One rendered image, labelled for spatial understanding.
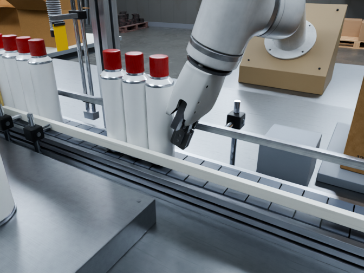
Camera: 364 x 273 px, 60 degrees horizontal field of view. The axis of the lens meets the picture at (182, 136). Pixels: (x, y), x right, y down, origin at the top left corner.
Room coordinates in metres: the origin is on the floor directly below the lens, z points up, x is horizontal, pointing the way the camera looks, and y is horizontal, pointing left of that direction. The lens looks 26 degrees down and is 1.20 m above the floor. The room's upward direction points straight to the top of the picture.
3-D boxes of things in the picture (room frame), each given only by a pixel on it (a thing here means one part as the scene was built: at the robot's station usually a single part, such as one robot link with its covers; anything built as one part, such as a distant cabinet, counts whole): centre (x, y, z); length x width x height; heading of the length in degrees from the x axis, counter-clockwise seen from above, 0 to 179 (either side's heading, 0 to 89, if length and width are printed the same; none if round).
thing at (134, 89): (0.57, 0.09, 0.98); 0.05 x 0.05 x 0.20
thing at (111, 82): (0.59, 0.13, 0.98); 0.05 x 0.05 x 0.20
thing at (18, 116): (0.68, 0.41, 0.89); 0.06 x 0.03 x 0.12; 149
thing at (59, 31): (0.69, 0.26, 1.09); 0.03 x 0.01 x 0.06; 149
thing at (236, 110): (0.55, -0.10, 0.91); 0.07 x 0.03 x 0.17; 149
